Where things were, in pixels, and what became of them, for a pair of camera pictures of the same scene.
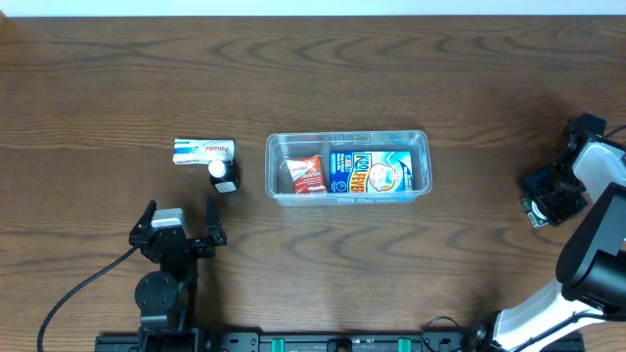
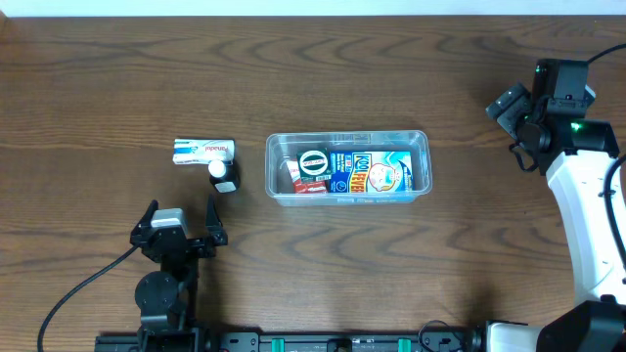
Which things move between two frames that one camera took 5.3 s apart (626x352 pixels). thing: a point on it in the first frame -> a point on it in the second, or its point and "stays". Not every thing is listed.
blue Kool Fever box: (371, 172) stays
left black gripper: (177, 245) stays
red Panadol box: (308, 175) stays
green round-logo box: (537, 212) -> (314, 165)
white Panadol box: (202, 152) stays
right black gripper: (553, 194) -> (511, 109)
